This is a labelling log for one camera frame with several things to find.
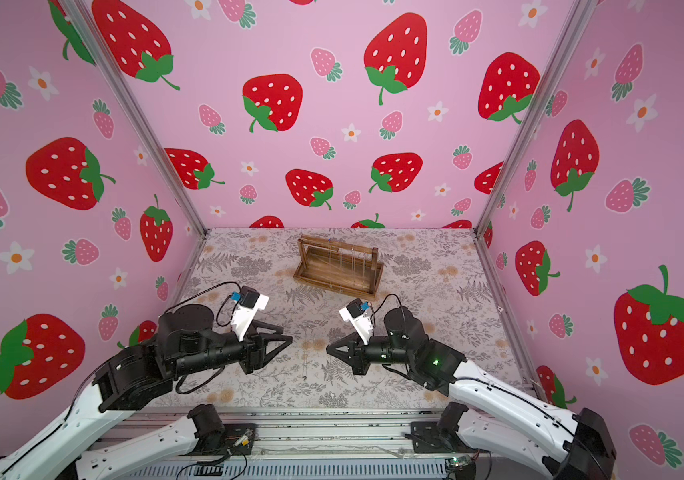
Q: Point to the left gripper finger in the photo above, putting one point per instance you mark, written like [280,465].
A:
[273,346]
[263,328]

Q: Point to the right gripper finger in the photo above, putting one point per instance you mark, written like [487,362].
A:
[343,345]
[345,354]

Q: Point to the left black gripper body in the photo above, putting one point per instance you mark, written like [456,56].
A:
[250,357]

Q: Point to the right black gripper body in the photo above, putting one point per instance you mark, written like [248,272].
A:
[360,354]

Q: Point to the wooden jewelry display stand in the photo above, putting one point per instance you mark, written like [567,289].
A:
[340,267]

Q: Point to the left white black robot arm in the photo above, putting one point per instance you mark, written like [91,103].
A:
[185,343]

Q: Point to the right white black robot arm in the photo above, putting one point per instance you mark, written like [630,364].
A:
[484,412]

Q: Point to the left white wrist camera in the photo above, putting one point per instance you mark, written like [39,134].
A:
[248,303]

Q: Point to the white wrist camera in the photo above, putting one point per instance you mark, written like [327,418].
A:
[359,314]
[248,303]

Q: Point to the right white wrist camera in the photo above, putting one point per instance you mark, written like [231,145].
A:
[359,314]

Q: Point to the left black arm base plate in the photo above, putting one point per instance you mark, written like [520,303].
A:
[232,439]

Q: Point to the aluminium rail frame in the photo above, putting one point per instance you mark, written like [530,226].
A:
[331,444]

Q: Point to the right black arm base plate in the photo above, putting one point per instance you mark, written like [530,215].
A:
[429,437]

